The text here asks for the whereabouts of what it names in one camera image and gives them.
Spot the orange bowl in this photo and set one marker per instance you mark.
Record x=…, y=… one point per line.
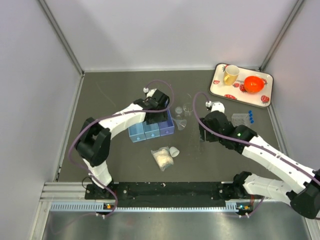
x=253, y=84

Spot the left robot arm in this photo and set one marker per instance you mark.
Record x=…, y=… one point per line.
x=94, y=140

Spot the clear test tube rack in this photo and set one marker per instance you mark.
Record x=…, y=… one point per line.
x=238, y=119

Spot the clear plastic funnel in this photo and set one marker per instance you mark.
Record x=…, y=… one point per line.
x=180, y=123

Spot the bag of cotton balls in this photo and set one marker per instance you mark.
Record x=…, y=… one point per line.
x=163, y=158

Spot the clear glass beaker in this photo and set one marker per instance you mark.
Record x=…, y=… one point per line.
x=187, y=109

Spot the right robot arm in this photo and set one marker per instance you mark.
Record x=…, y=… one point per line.
x=297, y=185

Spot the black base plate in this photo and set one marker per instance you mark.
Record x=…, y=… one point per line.
x=175, y=194

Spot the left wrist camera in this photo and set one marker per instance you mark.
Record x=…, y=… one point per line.
x=149, y=92

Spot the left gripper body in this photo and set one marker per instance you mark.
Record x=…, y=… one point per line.
x=160, y=117

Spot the small white plastic cup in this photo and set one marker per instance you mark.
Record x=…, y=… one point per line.
x=174, y=152

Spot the blue three-drawer organizer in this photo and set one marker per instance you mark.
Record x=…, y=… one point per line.
x=143, y=131

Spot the strawberry pattern tray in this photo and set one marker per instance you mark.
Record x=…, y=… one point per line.
x=237, y=91

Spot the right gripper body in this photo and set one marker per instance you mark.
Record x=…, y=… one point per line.
x=212, y=138

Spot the yellow mug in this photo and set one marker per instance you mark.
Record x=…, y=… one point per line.
x=231, y=73

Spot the white cable duct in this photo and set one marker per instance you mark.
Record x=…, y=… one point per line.
x=230, y=207

